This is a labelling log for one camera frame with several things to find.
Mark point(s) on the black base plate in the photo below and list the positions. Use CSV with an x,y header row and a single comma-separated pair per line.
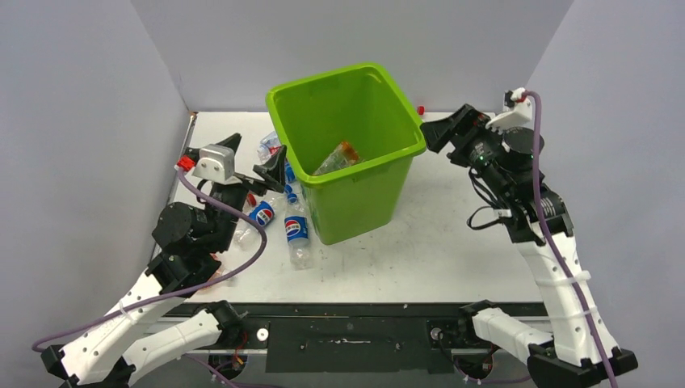
x,y
350,337

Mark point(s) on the orange label bottle back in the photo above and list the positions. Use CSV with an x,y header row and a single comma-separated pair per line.
x,y
344,155

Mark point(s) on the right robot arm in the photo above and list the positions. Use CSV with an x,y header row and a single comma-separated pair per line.
x,y
503,165

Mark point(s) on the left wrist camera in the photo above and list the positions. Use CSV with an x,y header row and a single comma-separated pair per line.
x,y
216,163

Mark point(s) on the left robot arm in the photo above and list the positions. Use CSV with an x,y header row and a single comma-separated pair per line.
x,y
117,350

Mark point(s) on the pepsi bottle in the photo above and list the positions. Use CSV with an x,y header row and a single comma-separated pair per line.
x,y
245,235
297,233

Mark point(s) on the crushed orange bottle front left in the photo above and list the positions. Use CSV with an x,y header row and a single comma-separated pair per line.
x,y
230,282

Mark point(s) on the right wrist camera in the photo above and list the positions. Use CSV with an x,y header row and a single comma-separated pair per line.
x,y
517,110

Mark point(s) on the red label bottle left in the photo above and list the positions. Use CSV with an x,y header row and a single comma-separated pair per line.
x,y
268,146

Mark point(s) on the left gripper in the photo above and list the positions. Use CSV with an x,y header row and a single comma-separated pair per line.
x,y
272,171

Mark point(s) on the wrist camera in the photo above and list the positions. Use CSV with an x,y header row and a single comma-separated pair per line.
x,y
216,163
517,110

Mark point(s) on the green plastic bin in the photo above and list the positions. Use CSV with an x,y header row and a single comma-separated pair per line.
x,y
360,104

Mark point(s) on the clear bottle blue label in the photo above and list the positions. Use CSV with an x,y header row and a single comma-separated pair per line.
x,y
289,173

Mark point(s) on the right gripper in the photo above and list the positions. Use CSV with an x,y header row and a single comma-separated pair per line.
x,y
464,127

